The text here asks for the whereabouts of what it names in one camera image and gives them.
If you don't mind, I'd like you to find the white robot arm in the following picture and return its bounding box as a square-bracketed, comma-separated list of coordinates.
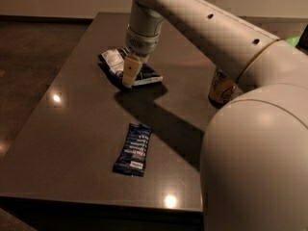
[129, 0, 308, 231]

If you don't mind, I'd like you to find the dark blue snack wrapper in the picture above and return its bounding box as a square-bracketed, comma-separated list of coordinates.
[113, 123, 152, 177]

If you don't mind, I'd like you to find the blue white chip bag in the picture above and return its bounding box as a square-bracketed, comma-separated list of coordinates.
[98, 47, 163, 91]

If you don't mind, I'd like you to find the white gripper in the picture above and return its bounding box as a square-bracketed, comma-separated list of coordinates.
[122, 27, 159, 88]

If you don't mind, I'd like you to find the gold soda can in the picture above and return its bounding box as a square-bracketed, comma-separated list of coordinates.
[208, 67, 236, 108]

